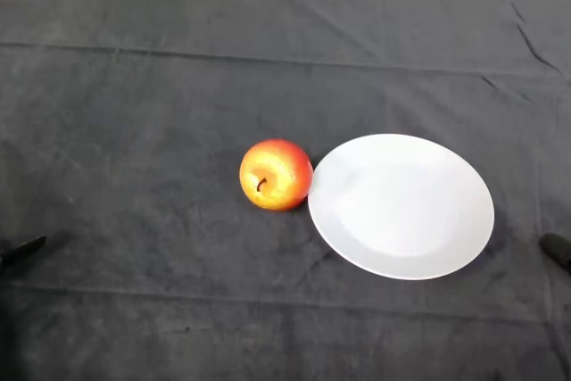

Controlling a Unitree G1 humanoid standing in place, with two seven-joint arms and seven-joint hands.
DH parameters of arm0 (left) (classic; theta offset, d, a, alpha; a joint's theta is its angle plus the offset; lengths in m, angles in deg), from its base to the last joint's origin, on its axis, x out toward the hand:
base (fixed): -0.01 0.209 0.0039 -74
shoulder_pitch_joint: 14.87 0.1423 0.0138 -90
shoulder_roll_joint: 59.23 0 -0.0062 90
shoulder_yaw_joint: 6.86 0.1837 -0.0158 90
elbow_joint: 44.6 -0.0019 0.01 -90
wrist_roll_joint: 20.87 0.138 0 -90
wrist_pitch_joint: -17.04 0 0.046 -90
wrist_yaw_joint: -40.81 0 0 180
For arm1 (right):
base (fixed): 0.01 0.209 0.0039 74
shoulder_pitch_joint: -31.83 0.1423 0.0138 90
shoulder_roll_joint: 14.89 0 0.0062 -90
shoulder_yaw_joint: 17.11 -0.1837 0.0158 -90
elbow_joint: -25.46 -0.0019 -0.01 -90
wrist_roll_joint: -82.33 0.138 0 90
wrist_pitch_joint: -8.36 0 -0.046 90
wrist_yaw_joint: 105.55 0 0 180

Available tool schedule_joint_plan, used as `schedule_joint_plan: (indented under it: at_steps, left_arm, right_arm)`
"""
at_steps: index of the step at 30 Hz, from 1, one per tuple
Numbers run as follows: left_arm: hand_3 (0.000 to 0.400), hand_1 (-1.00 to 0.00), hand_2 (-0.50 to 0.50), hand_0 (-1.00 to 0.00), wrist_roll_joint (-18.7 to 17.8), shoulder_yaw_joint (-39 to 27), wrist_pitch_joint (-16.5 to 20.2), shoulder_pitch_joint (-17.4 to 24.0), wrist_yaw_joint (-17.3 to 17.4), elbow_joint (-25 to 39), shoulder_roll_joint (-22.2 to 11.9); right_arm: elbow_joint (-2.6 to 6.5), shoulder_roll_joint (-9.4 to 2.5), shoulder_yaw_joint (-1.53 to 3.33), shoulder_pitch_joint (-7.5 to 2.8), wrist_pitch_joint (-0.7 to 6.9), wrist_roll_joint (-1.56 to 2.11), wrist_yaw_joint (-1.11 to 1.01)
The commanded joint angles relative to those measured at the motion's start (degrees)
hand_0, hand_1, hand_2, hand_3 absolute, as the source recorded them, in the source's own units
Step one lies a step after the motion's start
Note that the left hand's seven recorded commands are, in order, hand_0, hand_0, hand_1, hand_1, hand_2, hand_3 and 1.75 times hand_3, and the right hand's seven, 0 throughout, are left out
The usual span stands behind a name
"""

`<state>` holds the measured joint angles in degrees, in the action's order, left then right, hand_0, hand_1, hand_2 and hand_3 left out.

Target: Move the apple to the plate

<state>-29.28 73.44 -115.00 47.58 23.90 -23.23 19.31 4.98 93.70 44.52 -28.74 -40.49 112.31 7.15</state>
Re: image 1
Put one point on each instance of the white round plate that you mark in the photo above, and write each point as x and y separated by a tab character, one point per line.
401	211

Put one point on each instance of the dark grey cloth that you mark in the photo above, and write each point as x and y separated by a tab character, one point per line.
178	86

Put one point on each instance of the red yellow apple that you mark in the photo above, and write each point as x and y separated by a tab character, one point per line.
281	171

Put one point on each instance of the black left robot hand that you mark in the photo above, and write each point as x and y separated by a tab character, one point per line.
24	248

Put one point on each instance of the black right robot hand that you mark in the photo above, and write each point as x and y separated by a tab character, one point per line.
560	247

